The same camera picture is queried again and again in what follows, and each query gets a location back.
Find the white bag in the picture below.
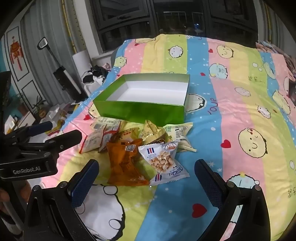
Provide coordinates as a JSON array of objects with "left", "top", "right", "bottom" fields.
[{"left": 83, "top": 79, "right": 104, "bottom": 98}]

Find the potted plant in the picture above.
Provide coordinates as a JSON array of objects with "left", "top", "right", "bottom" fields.
[{"left": 32, "top": 96, "right": 47, "bottom": 118}]

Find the cream red-edged snack packet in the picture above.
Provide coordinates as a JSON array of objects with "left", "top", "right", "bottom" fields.
[{"left": 79, "top": 130, "right": 109, "bottom": 154}]

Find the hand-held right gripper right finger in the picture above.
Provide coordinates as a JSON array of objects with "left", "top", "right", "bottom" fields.
[{"left": 194, "top": 159, "right": 271, "bottom": 241}]

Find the dark window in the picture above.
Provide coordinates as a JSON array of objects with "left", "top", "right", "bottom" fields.
[{"left": 90, "top": 0, "right": 259, "bottom": 52}]

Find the striped cartoon printed blanket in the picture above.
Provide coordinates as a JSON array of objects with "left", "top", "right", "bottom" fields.
[{"left": 46, "top": 34, "right": 296, "bottom": 241}]

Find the clear packet with labels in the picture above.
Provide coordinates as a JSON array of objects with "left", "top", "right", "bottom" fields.
[{"left": 92, "top": 116, "right": 122, "bottom": 132}]

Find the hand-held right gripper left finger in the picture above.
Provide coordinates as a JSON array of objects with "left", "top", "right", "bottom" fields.
[{"left": 23, "top": 159, "right": 100, "bottom": 241}]

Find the white blue peanut packet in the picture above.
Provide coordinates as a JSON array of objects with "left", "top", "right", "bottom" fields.
[{"left": 138, "top": 141, "right": 190, "bottom": 186}]

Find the white paper roll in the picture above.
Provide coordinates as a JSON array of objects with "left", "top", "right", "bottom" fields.
[{"left": 72, "top": 51, "right": 92, "bottom": 93}]

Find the green cardboard box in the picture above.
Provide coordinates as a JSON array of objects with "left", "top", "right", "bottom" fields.
[{"left": 92, "top": 74, "right": 190, "bottom": 124}]

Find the red knot wall hanging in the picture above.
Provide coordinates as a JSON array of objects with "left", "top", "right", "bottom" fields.
[{"left": 10, "top": 36, "right": 23, "bottom": 70}]

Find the yellow rice cracker packet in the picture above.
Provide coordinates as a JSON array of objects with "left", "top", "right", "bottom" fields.
[{"left": 116, "top": 122, "right": 145, "bottom": 145}]

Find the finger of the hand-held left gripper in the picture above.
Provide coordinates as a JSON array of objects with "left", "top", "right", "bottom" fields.
[
  {"left": 18, "top": 130, "right": 83, "bottom": 157},
  {"left": 3, "top": 121, "right": 54, "bottom": 145}
]

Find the grey yellow-trimmed curtain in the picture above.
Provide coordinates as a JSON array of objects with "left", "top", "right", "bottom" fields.
[{"left": 259, "top": 0, "right": 279, "bottom": 43}]

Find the gold foil snack packet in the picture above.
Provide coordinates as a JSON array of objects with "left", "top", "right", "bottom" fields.
[{"left": 139, "top": 120, "right": 173, "bottom": 145}]

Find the black white clothes pile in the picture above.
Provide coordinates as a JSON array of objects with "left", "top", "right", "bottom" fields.
[{"left": 82, "top": 65, "right": 111, "bottom": 85}]

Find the black stick vacuum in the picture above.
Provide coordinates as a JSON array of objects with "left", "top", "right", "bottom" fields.
[{"left": 37, "top": 37, "right": 82, "bottom": 95}]

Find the person's left hand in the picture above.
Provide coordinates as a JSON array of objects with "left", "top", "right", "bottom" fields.
[{"left": 0, "top": 187, "right": 11, "bottom": 212}]

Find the pale green white packet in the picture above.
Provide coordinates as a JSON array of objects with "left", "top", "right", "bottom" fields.
[{"left": 163, "top": 122, "right": 197, "bottom": 153}]

